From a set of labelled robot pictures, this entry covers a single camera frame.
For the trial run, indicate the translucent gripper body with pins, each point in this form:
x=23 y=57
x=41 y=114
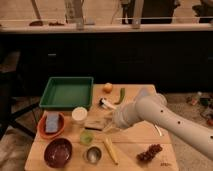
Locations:
x=108 y=122

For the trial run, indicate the wooden felt eraser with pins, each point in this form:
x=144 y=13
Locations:
x=95 y=124

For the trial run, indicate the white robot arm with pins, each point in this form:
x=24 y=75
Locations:
x=153 y=108

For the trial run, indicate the purple bowl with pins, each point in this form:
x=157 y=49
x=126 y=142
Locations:
x=58 y=153

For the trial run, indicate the orange bowl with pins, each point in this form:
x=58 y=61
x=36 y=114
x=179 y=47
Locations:
x=42 y=125

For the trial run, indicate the white black brush tool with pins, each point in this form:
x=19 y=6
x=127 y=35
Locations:
x=103 y=102

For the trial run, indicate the green plastic cup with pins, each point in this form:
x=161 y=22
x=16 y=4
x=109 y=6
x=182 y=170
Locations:
x=86 y=137

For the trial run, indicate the white cup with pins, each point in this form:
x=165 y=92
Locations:
x=79 y=115

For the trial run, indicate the small metal cup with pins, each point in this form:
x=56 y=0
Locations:
x=93 y=155

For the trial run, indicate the green chili pepper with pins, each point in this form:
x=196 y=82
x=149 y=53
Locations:
x=121 y=97

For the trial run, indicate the small yellow fruit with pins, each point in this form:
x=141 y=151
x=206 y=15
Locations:
x=107 y=88

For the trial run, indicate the silver fork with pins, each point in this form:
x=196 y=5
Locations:
x=158 y=130

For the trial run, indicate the purple grape bunch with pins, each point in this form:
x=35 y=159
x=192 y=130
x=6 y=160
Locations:
x=150 y=153

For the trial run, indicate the grey triangular cloth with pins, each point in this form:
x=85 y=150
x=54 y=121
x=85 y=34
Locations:
x=143 y=93

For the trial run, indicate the blue sponge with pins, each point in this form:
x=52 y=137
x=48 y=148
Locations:
x=52 y=123

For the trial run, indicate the green plastic tray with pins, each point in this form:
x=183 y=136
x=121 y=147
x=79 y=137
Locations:
x=67 y=93

